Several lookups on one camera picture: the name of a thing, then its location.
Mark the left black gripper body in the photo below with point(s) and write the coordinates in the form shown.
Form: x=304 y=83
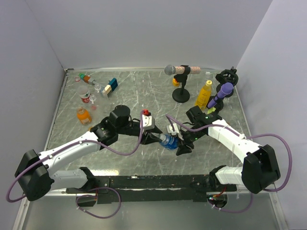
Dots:
x=129 y=129

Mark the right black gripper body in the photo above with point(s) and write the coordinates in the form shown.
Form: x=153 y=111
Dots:
x=189 y=137

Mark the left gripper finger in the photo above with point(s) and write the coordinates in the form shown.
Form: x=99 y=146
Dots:
x=149 y=139
x=155 y=129

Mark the blue label water bottle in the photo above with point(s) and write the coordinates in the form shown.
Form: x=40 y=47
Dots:
x=168 y=142

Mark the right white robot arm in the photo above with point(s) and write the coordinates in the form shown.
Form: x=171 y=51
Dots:
x=260 y=167

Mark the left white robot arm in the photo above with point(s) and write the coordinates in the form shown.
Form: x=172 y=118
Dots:
x=39 y=173

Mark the tall yellow juice bottle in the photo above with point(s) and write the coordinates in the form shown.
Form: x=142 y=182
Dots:
x=204 y=95

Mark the open orange juice bottle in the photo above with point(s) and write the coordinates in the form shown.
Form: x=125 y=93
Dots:
x=83 y=115

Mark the red label clear bottle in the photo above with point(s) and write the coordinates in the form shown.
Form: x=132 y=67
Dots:
x=84 y=93

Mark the clear bottle at back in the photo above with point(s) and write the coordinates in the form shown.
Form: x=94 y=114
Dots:
x=208 y=75

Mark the clear small cup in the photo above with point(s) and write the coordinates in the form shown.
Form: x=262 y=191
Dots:
x=92 y=98
x=97 y=87

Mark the blue and wood block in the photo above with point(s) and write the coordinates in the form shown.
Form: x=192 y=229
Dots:
x=110 y=87

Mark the yellow toy brick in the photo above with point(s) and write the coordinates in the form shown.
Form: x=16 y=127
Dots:
x=175 y=82

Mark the pink glitter microphone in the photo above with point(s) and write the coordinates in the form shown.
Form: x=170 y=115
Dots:
x=174 y=70

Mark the colourful block stack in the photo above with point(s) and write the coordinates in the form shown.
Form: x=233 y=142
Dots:
x=87 y=79

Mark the purple microphone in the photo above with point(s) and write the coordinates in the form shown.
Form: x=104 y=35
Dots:
x=224 y=91

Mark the black round holder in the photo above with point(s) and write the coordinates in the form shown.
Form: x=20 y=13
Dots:
x=227 y=75

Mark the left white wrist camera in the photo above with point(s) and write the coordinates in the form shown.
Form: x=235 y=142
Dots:
x=147 y=120

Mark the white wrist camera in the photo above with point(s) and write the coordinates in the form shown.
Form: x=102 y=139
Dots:
x=147 y=120
x=173 y=129

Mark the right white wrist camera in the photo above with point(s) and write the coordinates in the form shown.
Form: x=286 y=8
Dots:
x=173 y=129

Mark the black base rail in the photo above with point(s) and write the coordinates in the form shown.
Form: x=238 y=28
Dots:
x=145 y=188

